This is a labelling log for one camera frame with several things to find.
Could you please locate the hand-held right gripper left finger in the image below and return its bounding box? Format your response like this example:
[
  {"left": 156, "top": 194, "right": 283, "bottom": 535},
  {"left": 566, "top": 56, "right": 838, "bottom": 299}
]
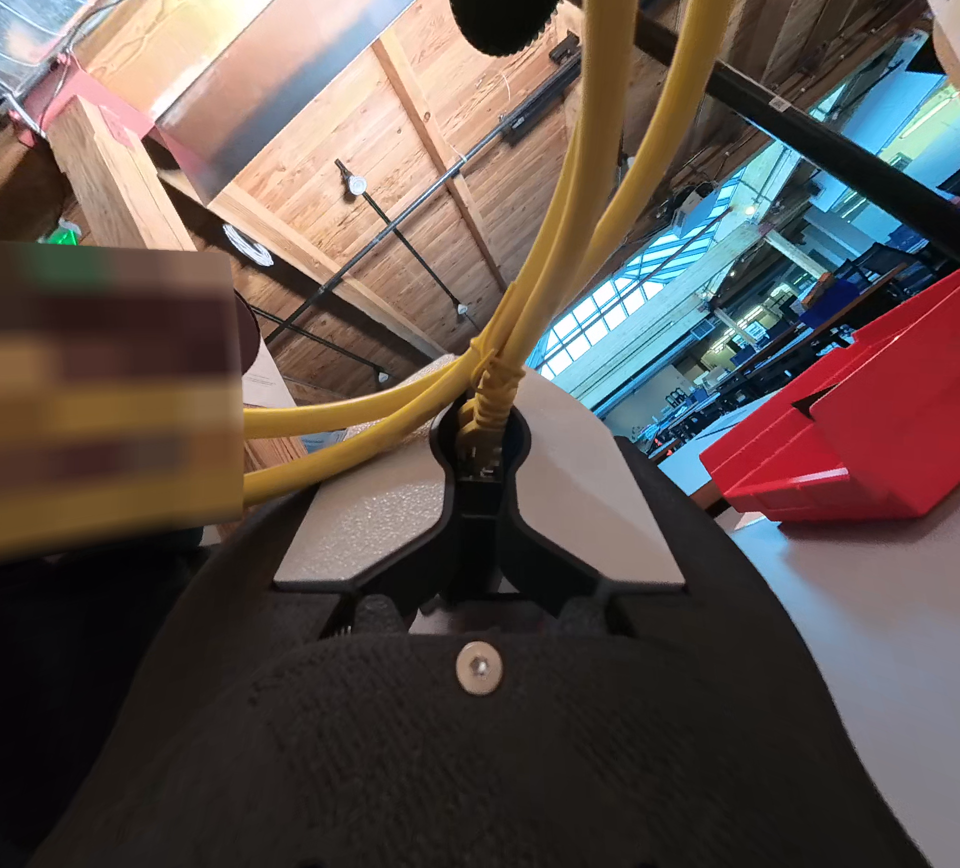
[{"left": 273, "top": 354, "right": 466, "bottom": 613}]

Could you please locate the silver sheet metal duct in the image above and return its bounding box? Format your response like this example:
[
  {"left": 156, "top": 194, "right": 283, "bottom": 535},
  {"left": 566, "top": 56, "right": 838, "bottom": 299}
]
[{"left": 0, "top": 0, "right": 455, "bottom": 185}]

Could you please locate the yellow ethernet cable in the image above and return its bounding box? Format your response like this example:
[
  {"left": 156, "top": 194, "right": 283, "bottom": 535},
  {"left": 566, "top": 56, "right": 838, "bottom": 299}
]
[{"left": 240, "top": 0, "right": 762, "bottom": 509}]

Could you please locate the black stand pole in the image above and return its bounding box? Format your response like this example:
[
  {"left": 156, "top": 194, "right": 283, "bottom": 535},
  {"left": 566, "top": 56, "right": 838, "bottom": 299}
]
[{"left": 551, "top": 0, "right": 960, "bottom": 262}]

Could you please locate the white ceiling projector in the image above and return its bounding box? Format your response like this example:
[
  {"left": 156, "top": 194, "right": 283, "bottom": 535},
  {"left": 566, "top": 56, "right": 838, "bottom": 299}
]
[{"left": 669, "top": 184, "right": 723, "bottom": 239}]

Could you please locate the wooden post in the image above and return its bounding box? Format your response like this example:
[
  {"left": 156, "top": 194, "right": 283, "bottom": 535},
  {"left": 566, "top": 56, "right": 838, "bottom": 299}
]
[{"left": 45, "top": 94, "right": 200, "bottom": 256}]

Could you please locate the red plastic bin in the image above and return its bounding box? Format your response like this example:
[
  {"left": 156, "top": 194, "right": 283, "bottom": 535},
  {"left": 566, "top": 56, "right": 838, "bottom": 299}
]
[{"left": 699, "top": 268, "right": 960, "bottom": 526}]

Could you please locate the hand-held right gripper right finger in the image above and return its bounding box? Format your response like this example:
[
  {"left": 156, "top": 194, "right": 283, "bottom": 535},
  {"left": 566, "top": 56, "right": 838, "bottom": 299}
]
[{"left": 502, "top": 369, "right": 687, "bottom": 619}]

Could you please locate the black ethernet splitter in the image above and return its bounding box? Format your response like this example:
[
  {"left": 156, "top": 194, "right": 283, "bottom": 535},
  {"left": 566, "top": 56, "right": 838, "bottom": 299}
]
[{"left": 459, "top": 479, "right": 502, "bottom": 598}]

